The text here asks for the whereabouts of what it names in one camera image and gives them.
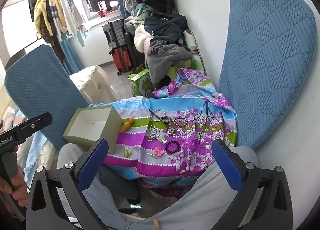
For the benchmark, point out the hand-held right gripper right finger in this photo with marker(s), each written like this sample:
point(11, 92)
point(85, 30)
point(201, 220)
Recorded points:
point(226, 166)

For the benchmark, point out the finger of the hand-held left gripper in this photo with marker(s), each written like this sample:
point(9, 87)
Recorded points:
point(32, 126)

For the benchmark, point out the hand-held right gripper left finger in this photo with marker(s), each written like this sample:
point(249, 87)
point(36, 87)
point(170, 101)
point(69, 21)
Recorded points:
point(92, 161)

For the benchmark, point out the white cardboard box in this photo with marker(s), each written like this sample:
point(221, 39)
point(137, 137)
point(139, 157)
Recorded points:
point(87, 125)

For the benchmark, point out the orange gourd pendant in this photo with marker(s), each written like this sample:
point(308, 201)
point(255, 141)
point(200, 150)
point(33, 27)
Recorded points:
point(126, 125)

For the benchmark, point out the pink bow hair clip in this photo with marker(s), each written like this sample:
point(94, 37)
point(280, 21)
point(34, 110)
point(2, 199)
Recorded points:
point(159, 151)

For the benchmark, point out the zebra striped bangle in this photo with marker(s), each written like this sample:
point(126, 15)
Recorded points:
point(165, 119)

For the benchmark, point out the person's left hand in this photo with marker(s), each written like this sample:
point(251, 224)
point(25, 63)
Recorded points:
point(17, 185)

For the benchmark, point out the pale blue blanket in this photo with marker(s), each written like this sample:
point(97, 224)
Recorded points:
point(37, 155)

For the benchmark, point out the small blue knit chair back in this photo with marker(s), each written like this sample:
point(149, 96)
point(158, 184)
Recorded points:
point(37, 90)

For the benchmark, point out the person's right leg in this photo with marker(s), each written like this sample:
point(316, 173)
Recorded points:
point(200, 195)

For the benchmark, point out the floral striped cloth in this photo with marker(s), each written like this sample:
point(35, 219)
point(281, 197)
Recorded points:
point(140, 145)

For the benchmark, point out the silver hair pin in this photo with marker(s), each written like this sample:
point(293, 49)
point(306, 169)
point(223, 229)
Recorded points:
point(150, 153)

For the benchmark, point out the silver green brooch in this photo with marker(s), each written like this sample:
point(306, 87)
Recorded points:
point(171, 130)

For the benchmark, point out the green leaf hair clip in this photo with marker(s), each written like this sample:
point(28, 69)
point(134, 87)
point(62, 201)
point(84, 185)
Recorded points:
point(162, 139)

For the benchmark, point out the cream covered cabinet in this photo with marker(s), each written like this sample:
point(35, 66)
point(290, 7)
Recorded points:
point(95, 82)

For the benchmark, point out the green carton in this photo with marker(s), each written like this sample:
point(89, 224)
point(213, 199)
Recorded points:
point(138, 82)

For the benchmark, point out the red suitcase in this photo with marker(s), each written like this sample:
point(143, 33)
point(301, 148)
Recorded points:
point(122, 59)

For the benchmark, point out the yellow hanging garment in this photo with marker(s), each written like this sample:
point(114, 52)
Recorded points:
point(41, 12)

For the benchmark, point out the large blue knit chair back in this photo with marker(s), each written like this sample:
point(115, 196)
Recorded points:
point(270, 57)

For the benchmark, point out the printed board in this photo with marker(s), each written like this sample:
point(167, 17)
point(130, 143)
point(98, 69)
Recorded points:
point(196, 50)

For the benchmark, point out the black suitcase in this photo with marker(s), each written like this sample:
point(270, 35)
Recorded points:
point(132, 47)

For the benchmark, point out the grey suitcase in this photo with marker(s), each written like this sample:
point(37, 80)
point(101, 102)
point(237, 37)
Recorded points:
point(112, 34)

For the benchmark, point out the grey garment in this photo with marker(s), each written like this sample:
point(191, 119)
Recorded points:
point(167, 55)

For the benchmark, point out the white garment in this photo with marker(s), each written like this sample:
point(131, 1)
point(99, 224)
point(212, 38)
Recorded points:
point(141, 37)

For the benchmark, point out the navy garment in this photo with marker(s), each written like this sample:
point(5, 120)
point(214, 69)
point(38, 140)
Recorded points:
point(165, 25)

